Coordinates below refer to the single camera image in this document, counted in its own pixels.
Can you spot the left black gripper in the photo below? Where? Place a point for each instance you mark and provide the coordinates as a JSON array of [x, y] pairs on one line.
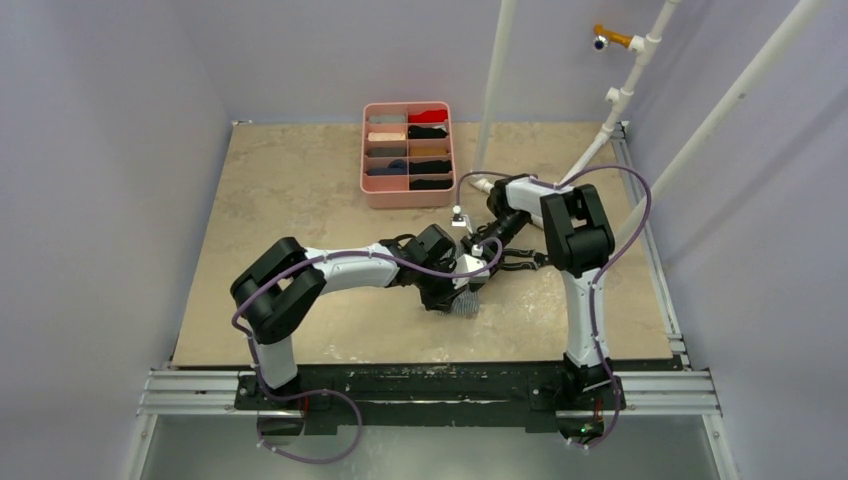
[[443, 299]]

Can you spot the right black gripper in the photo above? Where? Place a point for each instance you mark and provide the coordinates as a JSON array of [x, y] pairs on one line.
[[483, 244]]

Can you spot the grey striped underwear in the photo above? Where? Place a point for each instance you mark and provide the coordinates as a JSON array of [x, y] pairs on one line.
[[466, 305]]

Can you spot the black underwear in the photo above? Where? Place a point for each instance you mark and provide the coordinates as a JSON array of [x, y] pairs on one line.
[[430, 184]]

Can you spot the pink divided organizer tray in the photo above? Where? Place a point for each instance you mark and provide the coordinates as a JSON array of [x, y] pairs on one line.
[[392, 192]]

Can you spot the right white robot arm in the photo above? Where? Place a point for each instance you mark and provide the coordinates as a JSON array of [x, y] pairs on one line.
[[579, 243]]

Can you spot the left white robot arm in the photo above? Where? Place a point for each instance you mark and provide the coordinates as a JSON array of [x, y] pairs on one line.
[[275, 293]]

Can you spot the black rolled garment lower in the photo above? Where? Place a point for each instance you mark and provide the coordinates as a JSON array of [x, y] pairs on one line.
[[430, 167]]

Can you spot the black rolled garment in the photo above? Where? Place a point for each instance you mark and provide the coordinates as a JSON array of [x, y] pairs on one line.
[[430, 167], [418, 132]]

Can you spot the navy rolled garment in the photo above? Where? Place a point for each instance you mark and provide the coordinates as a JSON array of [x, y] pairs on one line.
[[395, 167]]

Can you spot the red rolled garment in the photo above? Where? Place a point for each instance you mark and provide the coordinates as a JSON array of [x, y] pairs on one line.
[[429, 116]]

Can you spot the black rolled garment upper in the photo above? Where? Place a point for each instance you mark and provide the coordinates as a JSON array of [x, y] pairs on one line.
[[418, 132]]

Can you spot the dark grey rolled garment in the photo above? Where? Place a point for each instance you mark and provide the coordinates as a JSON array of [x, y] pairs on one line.
[[386, 151]]

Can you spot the beige rolled garment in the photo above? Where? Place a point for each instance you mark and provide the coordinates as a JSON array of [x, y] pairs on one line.
[[387, 136]]

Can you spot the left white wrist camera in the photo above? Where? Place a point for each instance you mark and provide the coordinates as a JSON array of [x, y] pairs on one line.
[[469, 262]]

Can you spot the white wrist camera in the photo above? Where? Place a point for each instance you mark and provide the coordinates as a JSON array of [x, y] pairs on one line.
[[459, 219], [469, 262]]

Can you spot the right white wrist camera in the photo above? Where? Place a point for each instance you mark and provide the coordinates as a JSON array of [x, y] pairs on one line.
[[459, 219]]

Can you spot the black handled pliers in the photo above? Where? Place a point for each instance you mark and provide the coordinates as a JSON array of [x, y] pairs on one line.
[[523, 259]]

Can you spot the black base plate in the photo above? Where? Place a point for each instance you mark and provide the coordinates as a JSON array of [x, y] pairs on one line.
[[537, 396]]

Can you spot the orange mounted camera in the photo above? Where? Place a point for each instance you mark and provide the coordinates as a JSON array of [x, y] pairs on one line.
[[604, 37]]

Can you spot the aluminium rail frame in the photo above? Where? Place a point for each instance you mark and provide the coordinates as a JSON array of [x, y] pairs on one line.
[[651, 388]]

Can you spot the white pvc pipe frame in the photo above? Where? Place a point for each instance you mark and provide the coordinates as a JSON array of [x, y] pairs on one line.
[[643, 48]]

